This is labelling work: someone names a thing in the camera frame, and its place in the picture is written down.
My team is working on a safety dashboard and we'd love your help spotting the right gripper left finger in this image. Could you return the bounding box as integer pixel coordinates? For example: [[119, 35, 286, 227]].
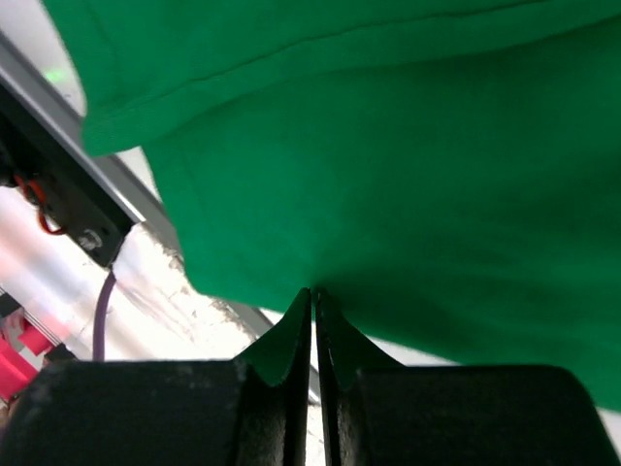
[[1, 289, 311, 465]]

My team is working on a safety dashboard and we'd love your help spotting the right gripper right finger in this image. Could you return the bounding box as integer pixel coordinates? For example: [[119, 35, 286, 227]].
[[313, 290, 620, 466]]

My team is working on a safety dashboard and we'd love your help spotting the green t shirt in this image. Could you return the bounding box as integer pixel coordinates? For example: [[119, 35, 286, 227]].
[[46, 1, 620, 411]]

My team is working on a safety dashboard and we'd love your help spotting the aluminium rail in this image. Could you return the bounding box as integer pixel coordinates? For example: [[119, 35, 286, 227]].
[[0, 28, 321, 404]]

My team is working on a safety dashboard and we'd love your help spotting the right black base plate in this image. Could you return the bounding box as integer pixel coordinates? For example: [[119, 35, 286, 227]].
[[1, 105, 133, 268]]

